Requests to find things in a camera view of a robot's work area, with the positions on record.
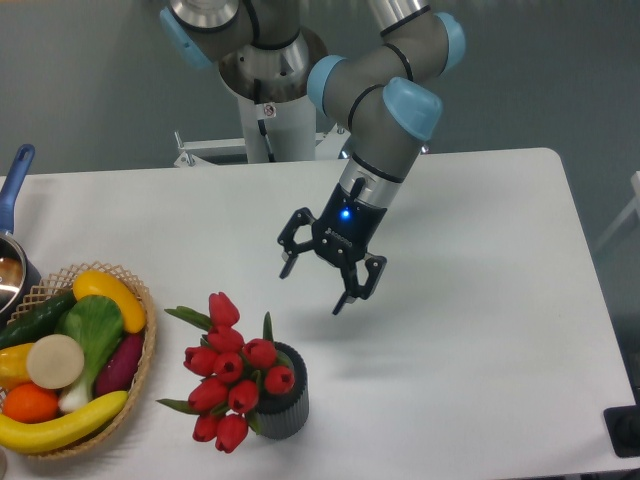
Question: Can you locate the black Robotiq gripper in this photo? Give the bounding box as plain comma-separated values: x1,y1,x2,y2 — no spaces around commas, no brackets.
277,182,387,315

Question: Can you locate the red tulip bouquet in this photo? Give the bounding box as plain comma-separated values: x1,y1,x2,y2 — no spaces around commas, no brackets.
158,292,294,454

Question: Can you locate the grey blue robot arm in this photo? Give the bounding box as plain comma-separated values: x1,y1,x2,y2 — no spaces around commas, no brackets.
160,1,466,304

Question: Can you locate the dark grey ribbed vase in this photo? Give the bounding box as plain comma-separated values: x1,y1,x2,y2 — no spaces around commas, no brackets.
256,342,309,440

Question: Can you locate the purple sweet potato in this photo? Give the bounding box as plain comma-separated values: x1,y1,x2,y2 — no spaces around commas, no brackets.
94,334,144,397

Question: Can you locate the green bok choy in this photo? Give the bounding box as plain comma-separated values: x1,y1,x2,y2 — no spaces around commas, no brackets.
56,295,124,414

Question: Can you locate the woven wicker basket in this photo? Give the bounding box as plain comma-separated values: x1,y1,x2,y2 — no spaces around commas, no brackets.
1,261,157,459

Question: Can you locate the white furniture leg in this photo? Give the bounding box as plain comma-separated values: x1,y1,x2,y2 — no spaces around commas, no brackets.
594,171,639,255

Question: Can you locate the green cucumber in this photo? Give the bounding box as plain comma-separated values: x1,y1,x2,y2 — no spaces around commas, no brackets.
1,291,76,349

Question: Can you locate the beige round disc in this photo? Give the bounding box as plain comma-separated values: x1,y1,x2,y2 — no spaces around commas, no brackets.
26,334,84,390

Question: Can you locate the black device at table edge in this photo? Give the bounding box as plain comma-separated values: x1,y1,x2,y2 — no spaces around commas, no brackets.
603,405,639,458

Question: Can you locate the yellow bell pepper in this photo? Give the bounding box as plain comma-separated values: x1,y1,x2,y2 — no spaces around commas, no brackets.
0,342,34,392

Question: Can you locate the orange fruit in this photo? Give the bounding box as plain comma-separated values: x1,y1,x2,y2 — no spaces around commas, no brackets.
3,383,58,423

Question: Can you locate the yellow banana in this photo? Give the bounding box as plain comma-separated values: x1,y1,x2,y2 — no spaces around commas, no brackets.
1,390,129,454

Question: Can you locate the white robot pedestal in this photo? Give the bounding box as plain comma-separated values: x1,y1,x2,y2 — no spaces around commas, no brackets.
174,27,349,167

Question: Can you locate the black cable on pedestal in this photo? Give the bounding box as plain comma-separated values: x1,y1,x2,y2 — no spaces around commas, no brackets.
252,78,277,163

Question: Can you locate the blue handled saucepan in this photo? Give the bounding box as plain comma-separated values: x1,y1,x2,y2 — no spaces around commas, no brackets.
1,144,41,328

